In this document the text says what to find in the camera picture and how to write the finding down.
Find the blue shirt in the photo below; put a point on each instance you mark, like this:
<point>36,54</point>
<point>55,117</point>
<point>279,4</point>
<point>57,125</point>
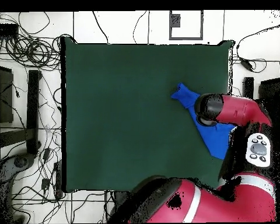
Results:
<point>214,140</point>

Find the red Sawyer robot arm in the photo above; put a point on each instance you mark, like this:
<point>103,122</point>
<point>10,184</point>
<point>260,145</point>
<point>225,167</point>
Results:
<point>235,109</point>

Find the dark green table cloth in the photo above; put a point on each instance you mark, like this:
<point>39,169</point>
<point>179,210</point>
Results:
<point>95,93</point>

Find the black power strip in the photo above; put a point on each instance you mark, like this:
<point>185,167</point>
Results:
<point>4,30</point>
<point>58,179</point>

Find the small grey square plate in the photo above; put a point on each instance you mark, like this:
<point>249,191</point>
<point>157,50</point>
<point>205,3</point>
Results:
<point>176,20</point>

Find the small black power adapter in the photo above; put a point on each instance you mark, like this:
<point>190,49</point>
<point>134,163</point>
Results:
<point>45,183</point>

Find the black office chair base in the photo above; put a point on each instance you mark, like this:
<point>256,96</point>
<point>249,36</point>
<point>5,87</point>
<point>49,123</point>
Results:
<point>19,161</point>

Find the dark box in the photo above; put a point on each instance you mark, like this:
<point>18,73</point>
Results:
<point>4,98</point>
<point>270,89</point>

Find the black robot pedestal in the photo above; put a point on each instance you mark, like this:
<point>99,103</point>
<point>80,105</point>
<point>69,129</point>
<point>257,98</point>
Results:
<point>120,198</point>

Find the grey square frame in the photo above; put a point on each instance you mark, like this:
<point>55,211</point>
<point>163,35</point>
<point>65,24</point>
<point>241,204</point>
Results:
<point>186,38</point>

